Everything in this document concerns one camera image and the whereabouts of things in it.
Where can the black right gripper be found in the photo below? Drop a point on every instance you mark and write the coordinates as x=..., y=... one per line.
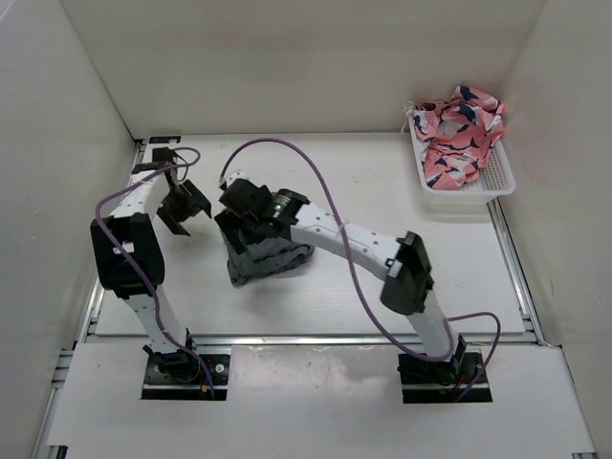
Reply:
x=230, y=221

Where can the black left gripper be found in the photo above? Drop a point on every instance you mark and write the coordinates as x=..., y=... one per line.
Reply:
x=189, y=188

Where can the grey shorts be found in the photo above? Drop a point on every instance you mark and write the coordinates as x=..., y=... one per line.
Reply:
x=264, y=257

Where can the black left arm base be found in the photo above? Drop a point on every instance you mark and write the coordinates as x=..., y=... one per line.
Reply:
x=179, y=377

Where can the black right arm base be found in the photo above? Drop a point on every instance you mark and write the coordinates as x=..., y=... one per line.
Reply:
x=437, y=383

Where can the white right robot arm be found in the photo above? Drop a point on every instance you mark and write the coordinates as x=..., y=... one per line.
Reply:
x=400, y=263

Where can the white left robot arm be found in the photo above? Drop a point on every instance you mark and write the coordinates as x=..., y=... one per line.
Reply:
x=130, y=261

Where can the pink patterned shorts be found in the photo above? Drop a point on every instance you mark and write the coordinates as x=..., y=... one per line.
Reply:
x=456, y=136

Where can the black label sticker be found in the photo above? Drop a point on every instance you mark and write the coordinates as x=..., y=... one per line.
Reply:
x=164, y=139

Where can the white plastic basket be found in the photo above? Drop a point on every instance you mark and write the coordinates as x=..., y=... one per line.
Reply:
x=494, y=181

